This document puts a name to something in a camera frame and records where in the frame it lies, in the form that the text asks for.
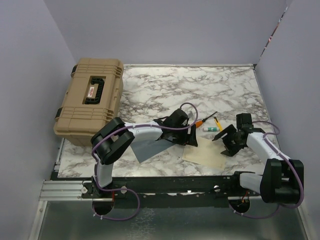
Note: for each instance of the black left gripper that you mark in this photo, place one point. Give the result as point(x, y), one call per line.
point(190, 138)

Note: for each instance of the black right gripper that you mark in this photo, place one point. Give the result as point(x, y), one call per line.
point(231, 151)

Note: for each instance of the white green glue stick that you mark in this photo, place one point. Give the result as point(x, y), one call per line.
point(211, 129)

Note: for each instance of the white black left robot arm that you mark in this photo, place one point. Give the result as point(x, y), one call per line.
point(145, 139)

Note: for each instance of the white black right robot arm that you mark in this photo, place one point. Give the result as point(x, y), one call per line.
point(282, 180)

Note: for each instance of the yellow utility knife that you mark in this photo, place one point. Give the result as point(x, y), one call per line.
point(218, 124)

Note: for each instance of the tan plastic tool case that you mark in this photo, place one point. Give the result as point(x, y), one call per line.
point(91, 101)

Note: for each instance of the orange handled screwdriver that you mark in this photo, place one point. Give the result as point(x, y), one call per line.
point(201, 122)

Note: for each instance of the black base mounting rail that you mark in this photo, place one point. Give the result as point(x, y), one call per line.
point(167, 192)

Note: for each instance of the aluminium extrusion rail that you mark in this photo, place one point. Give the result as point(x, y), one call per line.
point(60, 190)

